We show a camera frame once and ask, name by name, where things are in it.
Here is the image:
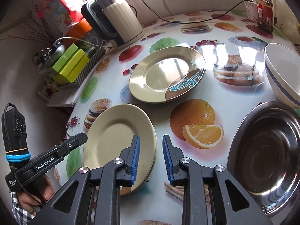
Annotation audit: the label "white bowl with blue stripe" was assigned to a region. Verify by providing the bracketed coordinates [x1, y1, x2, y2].
[264, 43, 300, 109]

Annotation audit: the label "person's left hand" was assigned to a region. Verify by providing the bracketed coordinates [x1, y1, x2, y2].
[19, 175, 55, 216]

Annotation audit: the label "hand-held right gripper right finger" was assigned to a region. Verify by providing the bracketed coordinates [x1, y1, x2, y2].
[162, 134, 273, 225]

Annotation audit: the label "patterned beige plate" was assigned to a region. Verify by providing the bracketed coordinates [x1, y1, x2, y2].
[128, 46, 207, 104]

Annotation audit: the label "cream electric kettle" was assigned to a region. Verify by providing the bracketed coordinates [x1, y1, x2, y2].
[81, 0, 146, 50]

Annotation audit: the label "black kettle cord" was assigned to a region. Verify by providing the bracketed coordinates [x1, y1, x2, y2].
[117, 0, 138, 19]

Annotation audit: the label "stainless steel bowl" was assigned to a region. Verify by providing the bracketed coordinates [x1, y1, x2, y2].
[227, 101, 300, 218]

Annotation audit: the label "green box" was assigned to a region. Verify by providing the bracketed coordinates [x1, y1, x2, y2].
[53, 49, 91, 84]
[52, 43, 79, 74]

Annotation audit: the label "dried flower branches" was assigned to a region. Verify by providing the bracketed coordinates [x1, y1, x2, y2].
[0, 9, 56, 50]

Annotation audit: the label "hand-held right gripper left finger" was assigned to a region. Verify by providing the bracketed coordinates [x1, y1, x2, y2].
[29, 135, 141, 225]

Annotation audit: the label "small white carton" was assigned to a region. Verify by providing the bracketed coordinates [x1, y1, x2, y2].
[244, 0, 259, 21]

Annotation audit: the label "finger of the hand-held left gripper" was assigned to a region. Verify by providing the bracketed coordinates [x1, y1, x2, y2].
[55, 132, 89, 160]

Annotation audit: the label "glass jar with red label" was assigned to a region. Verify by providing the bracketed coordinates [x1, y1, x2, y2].
[254, 0, 275, 34]

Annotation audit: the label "plain beige plate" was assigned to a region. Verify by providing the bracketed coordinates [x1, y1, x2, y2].
[117, 112, 158, 196]
[83, 103, 156, 195]

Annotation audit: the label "orange container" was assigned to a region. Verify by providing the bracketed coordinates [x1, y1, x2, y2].
[64, 19, 93, 43]

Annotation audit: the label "long black cable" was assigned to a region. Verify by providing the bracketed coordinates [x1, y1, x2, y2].
[127, 0, 254, 24]

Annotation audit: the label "striped storage basket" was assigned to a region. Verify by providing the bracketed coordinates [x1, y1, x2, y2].
[58, 45, 106, 88]

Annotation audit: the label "person's left forearm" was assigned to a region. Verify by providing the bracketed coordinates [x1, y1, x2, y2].
[9, 191, 36, 225]

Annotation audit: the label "fruit print tablecloth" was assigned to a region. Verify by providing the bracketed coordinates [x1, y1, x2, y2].
[54, 9, 300, 225]

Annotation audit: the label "red gift bag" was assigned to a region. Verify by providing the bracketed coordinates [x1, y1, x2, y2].
[38, 0, 84, 35]

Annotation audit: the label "grey oval device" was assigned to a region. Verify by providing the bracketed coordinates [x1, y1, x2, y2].
[43, 44, 65, 67]

